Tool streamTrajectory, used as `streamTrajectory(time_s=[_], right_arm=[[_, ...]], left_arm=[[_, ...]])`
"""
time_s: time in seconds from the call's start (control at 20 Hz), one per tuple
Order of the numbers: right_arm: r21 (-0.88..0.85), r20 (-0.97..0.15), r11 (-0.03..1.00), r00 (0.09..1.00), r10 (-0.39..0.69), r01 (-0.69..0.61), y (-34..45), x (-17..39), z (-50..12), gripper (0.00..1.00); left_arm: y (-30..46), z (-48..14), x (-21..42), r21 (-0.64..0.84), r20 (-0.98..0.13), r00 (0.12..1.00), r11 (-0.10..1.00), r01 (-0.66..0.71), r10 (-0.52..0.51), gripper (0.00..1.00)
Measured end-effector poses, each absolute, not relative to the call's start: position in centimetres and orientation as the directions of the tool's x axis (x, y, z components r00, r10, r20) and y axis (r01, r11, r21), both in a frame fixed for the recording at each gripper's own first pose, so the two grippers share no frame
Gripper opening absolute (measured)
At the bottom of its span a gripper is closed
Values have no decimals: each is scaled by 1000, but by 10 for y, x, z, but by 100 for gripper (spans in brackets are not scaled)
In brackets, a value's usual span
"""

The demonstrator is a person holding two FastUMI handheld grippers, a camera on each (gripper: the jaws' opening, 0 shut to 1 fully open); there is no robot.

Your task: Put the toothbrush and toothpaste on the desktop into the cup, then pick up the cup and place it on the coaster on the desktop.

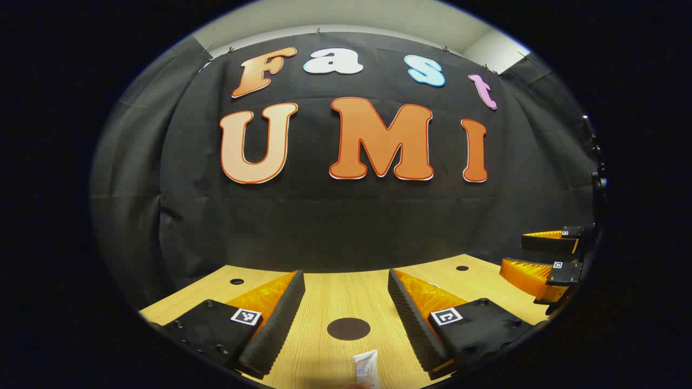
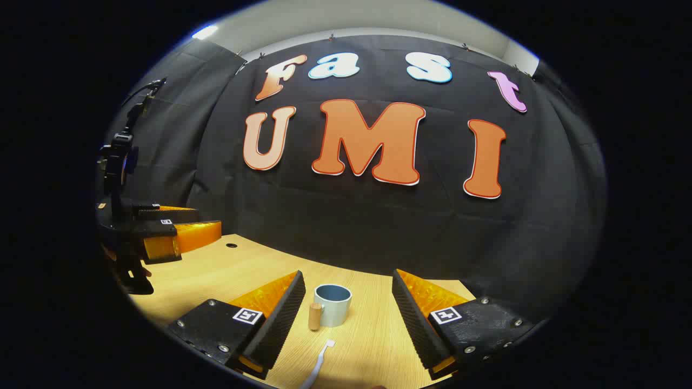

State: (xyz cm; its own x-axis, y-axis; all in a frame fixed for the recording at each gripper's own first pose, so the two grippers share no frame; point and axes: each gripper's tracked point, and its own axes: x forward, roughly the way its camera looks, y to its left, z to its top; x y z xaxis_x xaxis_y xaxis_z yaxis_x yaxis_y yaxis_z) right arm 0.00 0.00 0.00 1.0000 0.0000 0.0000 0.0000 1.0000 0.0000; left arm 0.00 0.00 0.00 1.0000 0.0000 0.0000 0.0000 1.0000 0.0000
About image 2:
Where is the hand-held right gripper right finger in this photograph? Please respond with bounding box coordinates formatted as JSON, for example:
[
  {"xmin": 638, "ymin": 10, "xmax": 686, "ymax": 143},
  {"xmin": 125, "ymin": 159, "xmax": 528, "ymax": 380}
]
[{"xmin": 391, "ymin": 269, "xmax": 535, "ymax": 381}]

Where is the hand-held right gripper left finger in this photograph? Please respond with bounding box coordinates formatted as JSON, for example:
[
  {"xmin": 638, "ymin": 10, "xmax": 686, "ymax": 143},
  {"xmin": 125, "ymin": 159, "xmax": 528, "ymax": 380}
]
[{"xmin": 167, "ymin": 270, "xmax": 307, "ymax": 380}]

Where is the white toothbrush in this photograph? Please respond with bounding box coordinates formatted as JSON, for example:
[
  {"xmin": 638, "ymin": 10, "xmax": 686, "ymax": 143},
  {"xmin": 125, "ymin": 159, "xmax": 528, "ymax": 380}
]
[{"xmin": 299, "ymin": 339, "xmax": 336, "ymax": 389}]

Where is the blue cup with wooden handle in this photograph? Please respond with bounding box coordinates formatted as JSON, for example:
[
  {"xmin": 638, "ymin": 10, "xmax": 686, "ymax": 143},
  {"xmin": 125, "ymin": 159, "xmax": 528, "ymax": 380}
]
[{"xmin": 308, "ymin": 284, "xmax": 353, "ymax": 331}]

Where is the light wooden desktop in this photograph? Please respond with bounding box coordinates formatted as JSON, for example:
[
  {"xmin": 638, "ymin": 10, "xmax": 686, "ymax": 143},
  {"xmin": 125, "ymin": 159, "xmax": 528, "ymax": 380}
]
[{"xmin": 130, "ymin": 233, "xmax": 476, "ymax": 389}]

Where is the black backdrop cloth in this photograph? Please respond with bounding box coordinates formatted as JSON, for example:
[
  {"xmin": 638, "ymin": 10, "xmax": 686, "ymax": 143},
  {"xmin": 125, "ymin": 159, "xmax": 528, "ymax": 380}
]
[{"xmin": 103, "ymin": 35, "xmax": 609, "ymax": 325}]

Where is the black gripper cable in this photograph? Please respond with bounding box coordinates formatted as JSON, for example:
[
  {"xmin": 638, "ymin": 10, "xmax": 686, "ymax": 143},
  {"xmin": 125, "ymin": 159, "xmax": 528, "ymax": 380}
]
[{"xmin": 122, "ymin": 78, "xmax": 167, "ymax": 108}]

